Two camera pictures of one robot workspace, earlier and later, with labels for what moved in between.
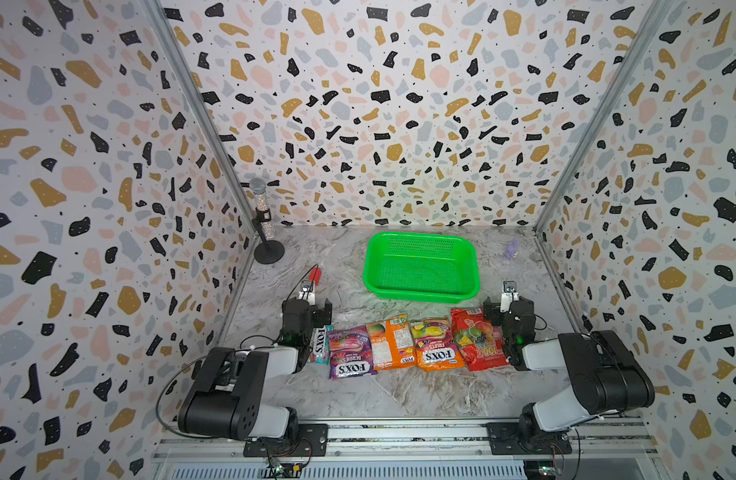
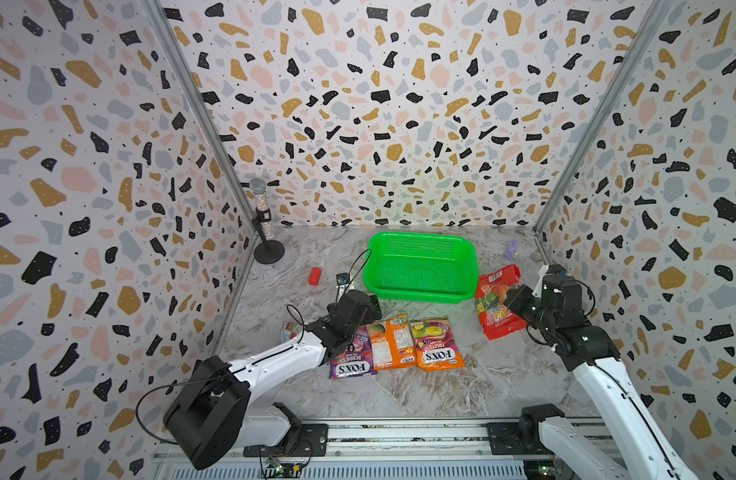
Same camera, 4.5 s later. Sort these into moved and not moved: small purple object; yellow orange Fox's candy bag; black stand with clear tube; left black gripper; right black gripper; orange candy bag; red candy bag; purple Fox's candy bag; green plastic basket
Moved: red candy bag; left black gripper; right black gripper
Not moved: orange candy bag; green plastic basket; small purple object; yellow orange Fox's candy bag; black stand with clear tube; purple Fox's candy bag
